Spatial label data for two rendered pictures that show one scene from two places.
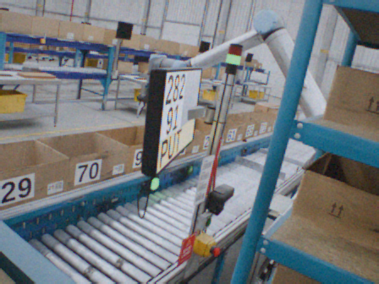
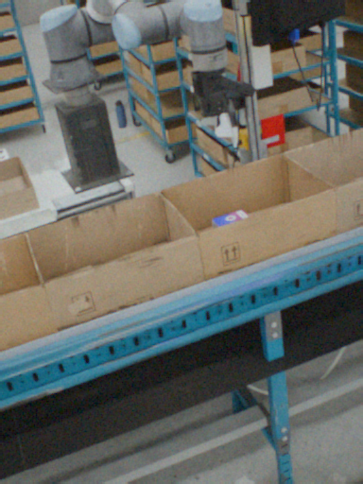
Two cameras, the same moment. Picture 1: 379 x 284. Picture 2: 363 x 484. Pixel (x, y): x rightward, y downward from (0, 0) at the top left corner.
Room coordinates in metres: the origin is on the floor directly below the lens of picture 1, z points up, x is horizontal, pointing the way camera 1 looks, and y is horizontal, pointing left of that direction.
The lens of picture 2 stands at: (3.19, 1.27, 1.83)
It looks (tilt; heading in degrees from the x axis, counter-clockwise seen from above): 30 degrees down; 224
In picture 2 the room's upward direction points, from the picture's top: 10 degrees counter-clockwise
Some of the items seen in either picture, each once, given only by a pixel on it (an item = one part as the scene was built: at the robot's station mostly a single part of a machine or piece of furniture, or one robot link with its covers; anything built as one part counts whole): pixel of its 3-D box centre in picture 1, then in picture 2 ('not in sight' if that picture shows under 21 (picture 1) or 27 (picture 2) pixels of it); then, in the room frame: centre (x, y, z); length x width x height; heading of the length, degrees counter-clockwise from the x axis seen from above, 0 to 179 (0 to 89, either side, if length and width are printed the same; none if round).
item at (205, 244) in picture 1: (210, 243); (239, 141); (1.27, -0.17, 0.84); 0.15 x 0.09 x 0.07; 149
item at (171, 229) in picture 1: (161, 225); not in sight; (1.53, 0.06, 0.72); 0.52 x 0.05 x 0.05; 59
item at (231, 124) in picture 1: (221, 129); not in sight; (2.96, -0.26, 0.96); 0.39 x 0.29 x 0.17; 149
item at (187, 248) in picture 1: (190, 246); (267, 133); (1.19, -0.09, 0.85); 0.16 x 0.01 x 0.13; 149
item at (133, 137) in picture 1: (132, 148); (247, 216); (1.95, 0.34, 0.96); 0.39 x 0.29 x 0.17; 149
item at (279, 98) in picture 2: not in sight; (263, 94); (0.62, -0.47, 0.79); 0.40 x 0.30 x 0.10; 61
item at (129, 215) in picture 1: (153, 229); not in sight; (1.47, 0.09, 0.72); 0.52 x 0.05 x 0.05; 59
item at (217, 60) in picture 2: not in sight; (210, 59); (1.94, 0.27, 1.40); 0.10 x 0.09 x 0.05; 60
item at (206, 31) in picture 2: (156, 65); (204, 25); (1.94, 0.27, 1.49); 0.10 x 0.09 x 0.12; 61
